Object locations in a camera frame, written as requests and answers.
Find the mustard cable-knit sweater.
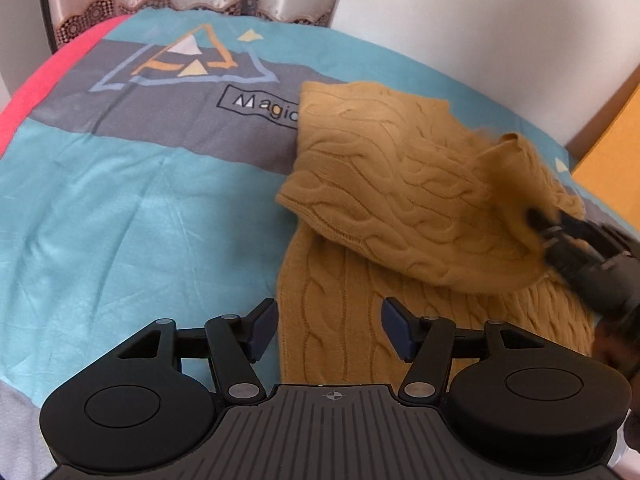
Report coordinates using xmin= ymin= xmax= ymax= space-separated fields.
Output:
xmin=277 ymin=81 xmax=593 ymax=386

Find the orange wooden furniture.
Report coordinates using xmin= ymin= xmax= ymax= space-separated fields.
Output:
xmin=572 ymin=89 xmax=640 ymax=230

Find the teal grey printed bedsheet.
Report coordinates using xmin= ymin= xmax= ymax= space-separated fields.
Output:
xmin=1 ymin=9 xmax=578 ymax=479

